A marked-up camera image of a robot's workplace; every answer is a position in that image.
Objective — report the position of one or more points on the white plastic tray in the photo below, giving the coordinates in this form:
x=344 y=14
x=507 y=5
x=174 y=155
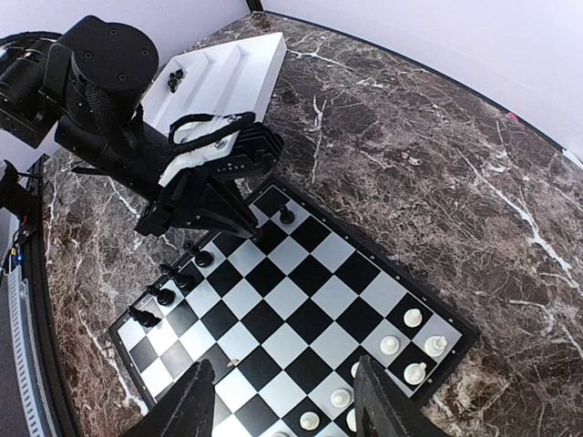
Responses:
x=224 y=79

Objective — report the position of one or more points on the left black frame post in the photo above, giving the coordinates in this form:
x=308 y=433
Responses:
x=255 y=6

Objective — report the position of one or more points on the white cable duct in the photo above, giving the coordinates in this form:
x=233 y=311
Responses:
x=25 y=367

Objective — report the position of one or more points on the white chess pieces row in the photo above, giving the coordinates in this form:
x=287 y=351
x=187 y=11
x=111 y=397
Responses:
x=306 y=358

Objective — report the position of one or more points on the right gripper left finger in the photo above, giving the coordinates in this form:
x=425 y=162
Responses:
x=187 y=409

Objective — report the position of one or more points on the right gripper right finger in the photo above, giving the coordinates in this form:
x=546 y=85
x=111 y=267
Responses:
x=382 y=409

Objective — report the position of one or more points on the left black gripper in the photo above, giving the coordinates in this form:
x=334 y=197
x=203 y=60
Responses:
x=207 y=197

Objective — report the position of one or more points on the black pieces pile in tray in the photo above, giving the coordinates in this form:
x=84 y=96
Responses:
x=175 y=79

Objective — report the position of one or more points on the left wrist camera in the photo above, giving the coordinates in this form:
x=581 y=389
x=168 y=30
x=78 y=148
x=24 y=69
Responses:
x=214 y=141

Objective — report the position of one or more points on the black white chess board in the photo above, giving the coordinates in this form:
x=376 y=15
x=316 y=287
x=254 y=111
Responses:
x=252 y=286

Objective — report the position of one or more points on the black chess piece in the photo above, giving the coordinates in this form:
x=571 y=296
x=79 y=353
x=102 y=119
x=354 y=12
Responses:
x=287 y=216
x=163 y=297
x=143 y=317
x=184 y=282

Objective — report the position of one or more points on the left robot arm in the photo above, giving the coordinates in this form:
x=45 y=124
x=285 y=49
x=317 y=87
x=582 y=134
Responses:
x=84 y=88

